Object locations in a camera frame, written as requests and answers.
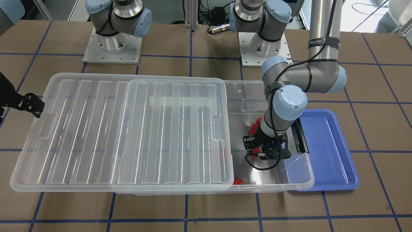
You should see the blue plastic tray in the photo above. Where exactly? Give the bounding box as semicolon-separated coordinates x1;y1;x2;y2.
300;109;360;191

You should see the red block at box front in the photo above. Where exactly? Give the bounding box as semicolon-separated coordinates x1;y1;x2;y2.
233;178;244;185

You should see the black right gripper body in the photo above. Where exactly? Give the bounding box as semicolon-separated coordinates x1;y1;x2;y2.
0;73;23;123

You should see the black box latch handle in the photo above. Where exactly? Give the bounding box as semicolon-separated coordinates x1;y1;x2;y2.
290;118;309;154

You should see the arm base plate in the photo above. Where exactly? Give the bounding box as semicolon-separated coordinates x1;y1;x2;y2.
82;28;143;64
238;32;292;68

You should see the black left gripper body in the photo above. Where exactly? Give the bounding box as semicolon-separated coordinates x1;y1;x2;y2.
254;132;292;160

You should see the clear plastic storage box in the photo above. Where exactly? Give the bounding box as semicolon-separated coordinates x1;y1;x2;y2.
114;79;314;195

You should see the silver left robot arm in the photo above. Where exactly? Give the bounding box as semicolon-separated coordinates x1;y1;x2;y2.
86;0;347;160

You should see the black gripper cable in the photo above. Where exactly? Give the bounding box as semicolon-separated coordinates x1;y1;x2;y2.
245;151;284;171

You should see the clear plastic box lid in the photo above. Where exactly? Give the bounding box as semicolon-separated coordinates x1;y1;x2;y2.
9;72;234;195

